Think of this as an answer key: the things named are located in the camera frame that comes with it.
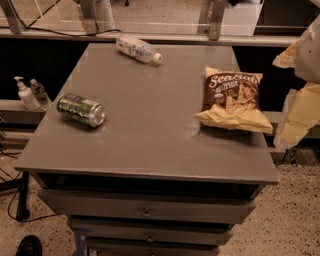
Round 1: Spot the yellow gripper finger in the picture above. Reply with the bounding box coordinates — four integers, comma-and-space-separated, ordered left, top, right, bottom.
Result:
272, 42, 298, 69
273, 82, 320, 150

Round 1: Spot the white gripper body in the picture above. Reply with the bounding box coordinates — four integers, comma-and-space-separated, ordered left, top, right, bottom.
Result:
295, 15, 320, 83

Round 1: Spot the green soda can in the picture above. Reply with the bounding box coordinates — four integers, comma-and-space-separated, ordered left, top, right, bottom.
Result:
56, 93, 106, 127

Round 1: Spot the sea salt chips bag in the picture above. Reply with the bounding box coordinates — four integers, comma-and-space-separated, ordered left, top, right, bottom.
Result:
195, 67, 273, 134

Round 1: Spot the grey drawer cabinet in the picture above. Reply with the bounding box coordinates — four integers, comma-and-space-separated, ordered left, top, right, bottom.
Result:
15, 44, 279, 256

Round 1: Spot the clear plastic water bottle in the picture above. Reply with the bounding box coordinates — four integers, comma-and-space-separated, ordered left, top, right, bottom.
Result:
116, 34, 162, 65

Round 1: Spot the top drawer knob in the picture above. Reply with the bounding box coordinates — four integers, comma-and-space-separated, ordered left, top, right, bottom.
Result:
141, 208, 151, 218

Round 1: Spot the drawer knob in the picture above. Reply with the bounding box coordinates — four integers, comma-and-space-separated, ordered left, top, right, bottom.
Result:
146, 233, 155, 243
141, 208, 151, 218

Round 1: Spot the small water bottle on shelf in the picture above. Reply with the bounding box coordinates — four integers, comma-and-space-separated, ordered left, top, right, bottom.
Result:
30, 79, 51, 108

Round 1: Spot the white pump dispenser bottle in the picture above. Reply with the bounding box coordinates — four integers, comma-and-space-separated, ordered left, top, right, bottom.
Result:
14, 76, 40, 111

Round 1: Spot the black table leg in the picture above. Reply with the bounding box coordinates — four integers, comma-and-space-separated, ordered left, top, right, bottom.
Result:
16, 172, 30, 222

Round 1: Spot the black shoe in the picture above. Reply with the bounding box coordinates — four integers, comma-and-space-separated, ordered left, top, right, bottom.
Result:
15, 235, 42, 256

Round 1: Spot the black cable on ledge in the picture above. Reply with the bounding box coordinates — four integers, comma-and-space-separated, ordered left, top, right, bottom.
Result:
0, 0, 123, 37

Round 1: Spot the black floor cable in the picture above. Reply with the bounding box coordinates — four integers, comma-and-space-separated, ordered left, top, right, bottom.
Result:
0, 143, 61, 223

